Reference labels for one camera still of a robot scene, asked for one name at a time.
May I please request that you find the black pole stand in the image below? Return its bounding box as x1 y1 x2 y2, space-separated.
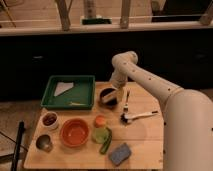
10 121 25 171

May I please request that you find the orange bowl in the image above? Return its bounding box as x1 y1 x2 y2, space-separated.
60 118 90 148

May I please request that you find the yellow strip in tray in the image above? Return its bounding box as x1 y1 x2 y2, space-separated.
69 102 86 106

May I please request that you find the dark purple bowl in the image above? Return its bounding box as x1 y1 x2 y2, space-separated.
99 88 118 106

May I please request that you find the small white bowl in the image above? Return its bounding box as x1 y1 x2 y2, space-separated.
41 111 59 130

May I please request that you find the green plastic tray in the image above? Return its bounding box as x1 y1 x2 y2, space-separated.
41 75 95 110

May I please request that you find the green cucumber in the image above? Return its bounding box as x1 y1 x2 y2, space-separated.
99 128 112 155

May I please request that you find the blue sponge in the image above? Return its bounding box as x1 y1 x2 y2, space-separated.
109 143 131 166

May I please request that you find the small metal cup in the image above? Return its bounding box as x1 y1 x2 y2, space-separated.
36 134 53 152

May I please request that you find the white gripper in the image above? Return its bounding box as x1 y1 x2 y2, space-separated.
110 70 127 89

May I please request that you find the orange carrot piece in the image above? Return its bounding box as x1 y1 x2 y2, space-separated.
94 115 106 127

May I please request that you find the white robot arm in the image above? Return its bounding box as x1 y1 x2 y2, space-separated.
110 51 213 171

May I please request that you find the light green round lid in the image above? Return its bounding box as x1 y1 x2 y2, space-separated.
92 127 109 144

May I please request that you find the white eraser block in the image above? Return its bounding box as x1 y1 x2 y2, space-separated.
102 91 117 103

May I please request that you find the green object on ledge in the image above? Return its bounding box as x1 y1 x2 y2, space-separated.
82 18 112 25

